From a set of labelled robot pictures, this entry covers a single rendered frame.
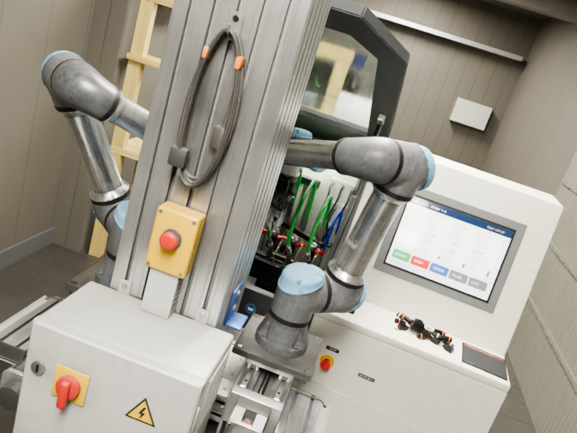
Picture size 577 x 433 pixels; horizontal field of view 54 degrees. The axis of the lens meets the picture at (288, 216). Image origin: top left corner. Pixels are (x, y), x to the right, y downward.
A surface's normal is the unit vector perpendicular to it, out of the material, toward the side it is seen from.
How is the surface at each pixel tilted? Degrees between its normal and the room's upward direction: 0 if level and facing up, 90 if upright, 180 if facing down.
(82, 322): 0
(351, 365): 90
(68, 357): 90
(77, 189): 90
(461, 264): 76
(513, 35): 90
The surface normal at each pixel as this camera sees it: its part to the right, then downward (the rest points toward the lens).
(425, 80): -0.19, 0.26
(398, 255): -0.18, 0.00
